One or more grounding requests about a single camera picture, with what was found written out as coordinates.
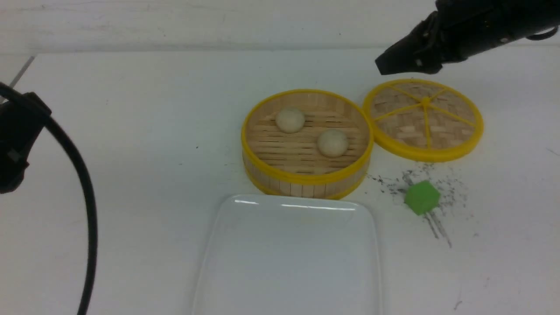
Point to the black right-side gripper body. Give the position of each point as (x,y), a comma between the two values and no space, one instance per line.
(470,27)

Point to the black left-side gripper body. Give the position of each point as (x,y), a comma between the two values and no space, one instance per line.
(19,130)

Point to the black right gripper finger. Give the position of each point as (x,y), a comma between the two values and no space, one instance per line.
(415,53)

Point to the steamed bun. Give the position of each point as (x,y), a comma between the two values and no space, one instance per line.
(332,143)
(290,120)

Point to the white rectangular plate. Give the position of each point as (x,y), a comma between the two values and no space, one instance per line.
(278,255)

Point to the woven bamboo steamer lid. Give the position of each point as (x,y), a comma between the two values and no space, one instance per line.
(422,120)

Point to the green cube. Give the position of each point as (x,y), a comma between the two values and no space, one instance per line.
(422,197)

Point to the bamboo steamer basket yellow rim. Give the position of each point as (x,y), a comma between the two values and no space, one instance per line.
(285,164)

